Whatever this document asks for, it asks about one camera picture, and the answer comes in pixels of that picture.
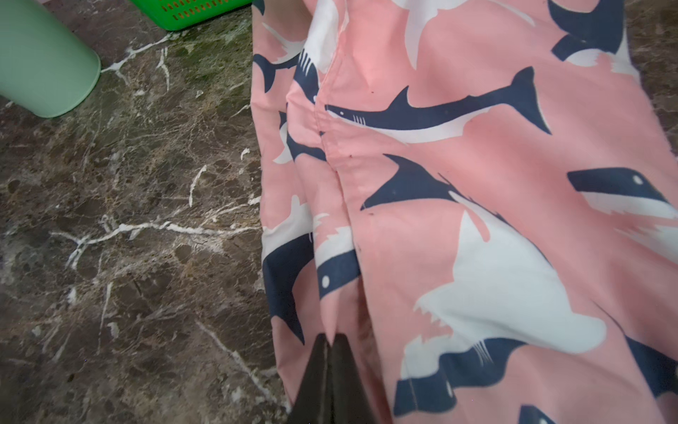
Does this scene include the mint green cup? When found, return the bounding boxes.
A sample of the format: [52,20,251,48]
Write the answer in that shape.
[1,0,101,118]

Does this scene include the green plastic basket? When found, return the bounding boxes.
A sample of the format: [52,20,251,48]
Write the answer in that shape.
[131,0,252,31]

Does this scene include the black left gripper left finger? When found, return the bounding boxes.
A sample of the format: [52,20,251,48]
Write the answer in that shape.
[287,334,331,424]

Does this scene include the pink shark print shorts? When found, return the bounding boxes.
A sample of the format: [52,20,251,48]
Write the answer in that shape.
[252,1,677,423]

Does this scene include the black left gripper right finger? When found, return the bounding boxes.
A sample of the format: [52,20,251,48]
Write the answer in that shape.
[330,334,376,424]

